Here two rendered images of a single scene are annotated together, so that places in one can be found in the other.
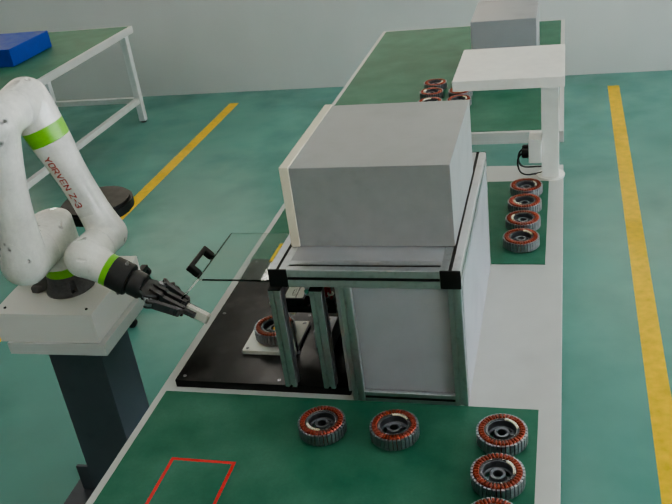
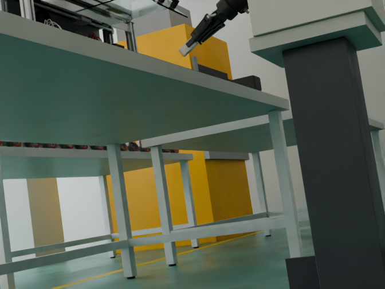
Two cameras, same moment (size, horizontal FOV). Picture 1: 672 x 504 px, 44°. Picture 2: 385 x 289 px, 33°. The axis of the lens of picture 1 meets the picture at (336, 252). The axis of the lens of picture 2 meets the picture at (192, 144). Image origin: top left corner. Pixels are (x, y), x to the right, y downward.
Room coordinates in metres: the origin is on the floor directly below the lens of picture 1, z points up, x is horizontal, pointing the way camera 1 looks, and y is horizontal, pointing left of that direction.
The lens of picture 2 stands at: (4.17, 0.64, 0.30)
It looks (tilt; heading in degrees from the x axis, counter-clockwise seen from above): 6 degrees up; 187
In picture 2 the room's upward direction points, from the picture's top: 8 degrees counter-clockwise
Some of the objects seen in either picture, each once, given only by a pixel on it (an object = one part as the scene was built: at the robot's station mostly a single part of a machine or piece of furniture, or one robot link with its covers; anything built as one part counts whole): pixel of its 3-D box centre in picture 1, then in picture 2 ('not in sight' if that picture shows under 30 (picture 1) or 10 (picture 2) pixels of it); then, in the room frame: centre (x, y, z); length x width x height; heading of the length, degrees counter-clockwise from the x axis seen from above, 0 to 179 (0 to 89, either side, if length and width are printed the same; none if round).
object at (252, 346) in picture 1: (276, 337); not in sight; (1.93, 0.19, 0.78); 0.15 x 0.15 x 0.01; 73
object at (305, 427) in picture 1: (322, 425); not in sight; (1.54, 0.09, 0.77); 0.11 x 0.11 x 0.04
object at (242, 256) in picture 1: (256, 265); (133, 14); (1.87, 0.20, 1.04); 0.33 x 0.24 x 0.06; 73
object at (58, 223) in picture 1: (54, 243); not in sight; (2.24, 0.81, 1.01); 0.16 x 0.13 x 0.19; 165
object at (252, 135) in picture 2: not in sight; (287, 184); (-0.28, 0.67, 0.38); 1.85 x 1.10 x 0.75; 163
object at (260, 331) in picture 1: (275, 329); not in sight; (1.93, 0.19, 0.80); 0.11 x 0.11 x 0.04
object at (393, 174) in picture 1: (384, 169); not in sight; (1.94, -0.15, 1.22); 0.44 x 0.39 x 0.20; 163
